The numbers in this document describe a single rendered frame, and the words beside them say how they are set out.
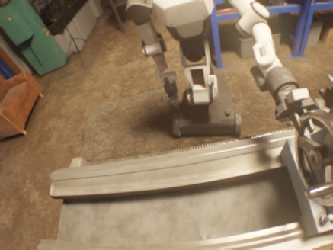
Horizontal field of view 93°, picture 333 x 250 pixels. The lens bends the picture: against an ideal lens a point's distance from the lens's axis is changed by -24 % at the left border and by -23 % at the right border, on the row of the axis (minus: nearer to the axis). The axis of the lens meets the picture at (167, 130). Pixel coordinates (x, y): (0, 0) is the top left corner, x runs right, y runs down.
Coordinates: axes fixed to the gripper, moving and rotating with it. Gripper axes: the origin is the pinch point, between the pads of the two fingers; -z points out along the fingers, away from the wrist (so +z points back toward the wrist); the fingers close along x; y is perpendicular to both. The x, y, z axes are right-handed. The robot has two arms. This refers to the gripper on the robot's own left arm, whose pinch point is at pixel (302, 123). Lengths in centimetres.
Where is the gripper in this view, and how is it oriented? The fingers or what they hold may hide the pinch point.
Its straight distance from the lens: 55.9
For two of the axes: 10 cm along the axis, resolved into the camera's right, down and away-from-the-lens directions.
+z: -0.5, -8.0, 5.9
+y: -2.4, -5.7, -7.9
